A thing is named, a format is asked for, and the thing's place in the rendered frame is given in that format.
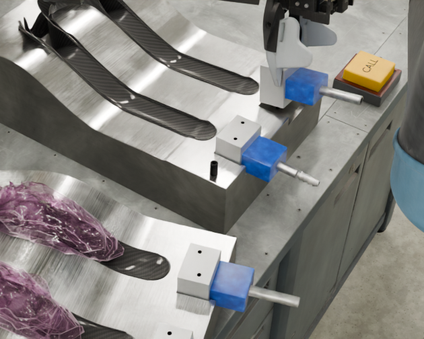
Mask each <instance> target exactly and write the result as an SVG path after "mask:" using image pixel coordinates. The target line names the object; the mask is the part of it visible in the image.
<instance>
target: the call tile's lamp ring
mask: <svg viewBox="0 0 424 339"><path fill-rule="evenodd" d="M356 55H357V53H356V54H355V55H354V56H353V58H352V59H351V60H350V61H349V62H348V63H347V64H346V65H345V67H344V68H343V69H342V70H341V72H340V73H339V74H338V75H337V76H336V77H335V79H336V80H338V81H342V82H343V83H346V84H349V85H352V86H353V87H356V88H359V89H362V90H363V91H366V92H369V93H372V94H374V95H376V96H379V97H382V96H383V95H384V94H385V92H386V91H387V89H388V88H389V87H390V86H391V85H392V83H393V82H394V80H395V79H396V78H397V77H398V75H399V74H400V72H401V71H402V70H400V69H397V68H394V71H396V72H395V73H394V74H393V76H392V77H391V78H390V79H389V81H388V82H387V84H386V85H385V86H384V87H383V88H382V90H381V91H380V93H378V92H376V91H373V90H371V89H368V88H366V87H363V86H361V85H358V84H356V83H353V82H350V81H347V80H346V79H343V78H341V77H342V75H343V73H344V69H345V68H346V66H347V65H348V64H349V63H350V62H351V61H352V60H353V59H354V57H355V56H356Z"/></svg>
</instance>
